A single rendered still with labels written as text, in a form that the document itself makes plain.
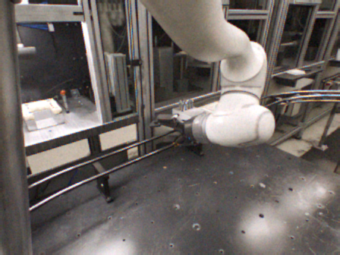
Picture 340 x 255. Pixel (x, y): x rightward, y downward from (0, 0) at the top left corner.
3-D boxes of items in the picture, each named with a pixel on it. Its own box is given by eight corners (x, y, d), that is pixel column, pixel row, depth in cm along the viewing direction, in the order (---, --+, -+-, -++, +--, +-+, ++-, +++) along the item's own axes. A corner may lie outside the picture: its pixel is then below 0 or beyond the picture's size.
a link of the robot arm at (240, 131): (223, 151, 63) (231, 110, 66) (278, 153, 50) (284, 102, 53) (199, 139, 57) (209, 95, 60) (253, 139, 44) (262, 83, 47)
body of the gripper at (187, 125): (212, 129, 69) (193, 130, 76) (199, 111, 65) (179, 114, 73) (203, 147, 66) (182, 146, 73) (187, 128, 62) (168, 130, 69)
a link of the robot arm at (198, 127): (214, 105, 61) (199, 108, 66) (199, 129, 57) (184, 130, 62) (229, 127, 65) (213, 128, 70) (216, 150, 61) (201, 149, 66)
